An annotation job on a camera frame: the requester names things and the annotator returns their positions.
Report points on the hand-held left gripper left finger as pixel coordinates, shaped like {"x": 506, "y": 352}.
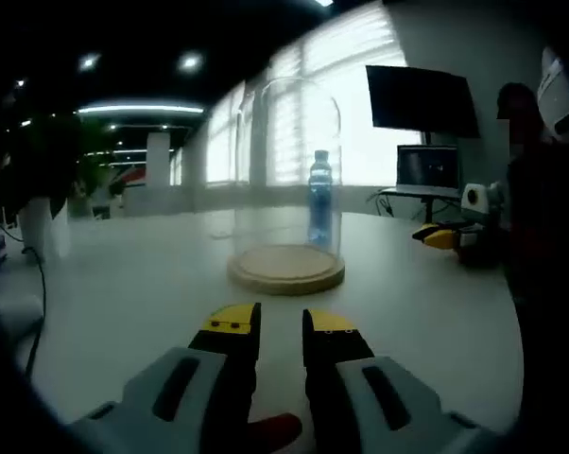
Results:
{"x": 180, "y": 392}

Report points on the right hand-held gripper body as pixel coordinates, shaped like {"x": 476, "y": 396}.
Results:
{"x": 476, "y": 201}

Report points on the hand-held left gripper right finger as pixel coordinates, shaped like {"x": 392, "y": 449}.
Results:
{"x": 360, "y": 392}

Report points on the blue drink bottle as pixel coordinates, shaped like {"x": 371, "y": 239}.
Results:
{"x": 320, "y": 198}

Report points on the clear glass dome cover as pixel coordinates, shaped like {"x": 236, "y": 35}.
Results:
{"x": 265, "y": 165}

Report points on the open laptop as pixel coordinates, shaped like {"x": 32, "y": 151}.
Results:
{"x": 428, "y": 168}

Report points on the person's left hand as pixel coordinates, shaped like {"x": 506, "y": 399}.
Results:
{"x": 275, "y": 432}

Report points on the laptop stand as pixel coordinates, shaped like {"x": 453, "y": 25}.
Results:
{"x": 427, "y": 208}

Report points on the person's torso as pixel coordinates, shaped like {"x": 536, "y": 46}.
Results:
{"x": 549, "y": 236}

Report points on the white VR headset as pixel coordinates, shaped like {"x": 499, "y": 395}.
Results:
{"x": 556, "y": 94}

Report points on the round wooden base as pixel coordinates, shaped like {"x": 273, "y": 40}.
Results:
{"x": 284, "y": 272}

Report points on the potted green plant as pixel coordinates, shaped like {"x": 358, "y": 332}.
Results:
{"x": 43, "y": 227}

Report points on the black wall monitor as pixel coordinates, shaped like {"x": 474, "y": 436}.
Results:
{"x": 421, "y": 101}

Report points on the red blue wall graphic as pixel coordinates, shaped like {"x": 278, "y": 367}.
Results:
{"x": 133, "y": 177}

